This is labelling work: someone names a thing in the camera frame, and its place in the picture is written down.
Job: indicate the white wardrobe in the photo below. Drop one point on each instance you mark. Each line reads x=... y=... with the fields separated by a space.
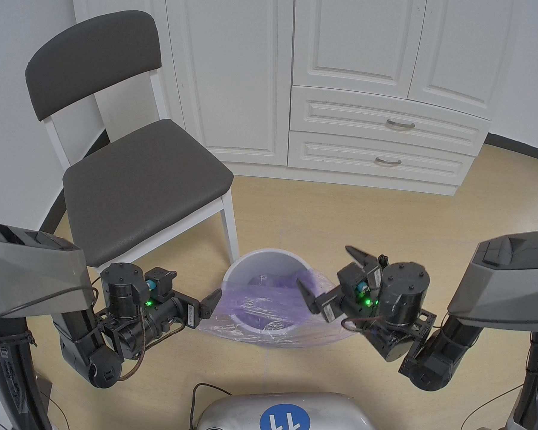
x=349 y=25

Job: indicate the white trash bin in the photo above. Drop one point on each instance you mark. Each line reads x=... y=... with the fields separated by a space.
x=269 y=252

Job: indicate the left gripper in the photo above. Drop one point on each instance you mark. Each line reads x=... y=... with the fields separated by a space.
x=170 y=316

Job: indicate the crumpled black plastic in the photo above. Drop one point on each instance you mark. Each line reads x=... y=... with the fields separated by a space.
x=382 y=258

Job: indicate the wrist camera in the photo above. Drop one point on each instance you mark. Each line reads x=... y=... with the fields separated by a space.
x=161 y=282
x=352 y=276

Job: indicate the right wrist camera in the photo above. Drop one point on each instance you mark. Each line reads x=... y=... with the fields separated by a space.
x=352 y=276

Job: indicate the white chair grey cushions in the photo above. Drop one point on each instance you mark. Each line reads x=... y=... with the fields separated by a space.
x=94 y=56

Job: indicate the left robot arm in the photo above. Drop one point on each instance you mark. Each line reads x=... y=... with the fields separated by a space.
x=27 y=271

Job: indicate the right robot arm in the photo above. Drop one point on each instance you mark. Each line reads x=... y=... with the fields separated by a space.
x=497 y=285

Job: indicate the purple plastic bag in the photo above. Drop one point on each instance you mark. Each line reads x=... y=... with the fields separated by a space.
x=260 y=303

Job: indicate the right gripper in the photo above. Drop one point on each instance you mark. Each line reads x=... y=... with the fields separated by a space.
x=358 y=311

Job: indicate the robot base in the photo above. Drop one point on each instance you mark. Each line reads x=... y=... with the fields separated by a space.
x=233 y=414

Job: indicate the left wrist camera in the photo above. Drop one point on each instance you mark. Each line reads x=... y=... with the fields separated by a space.
x=161 y=282

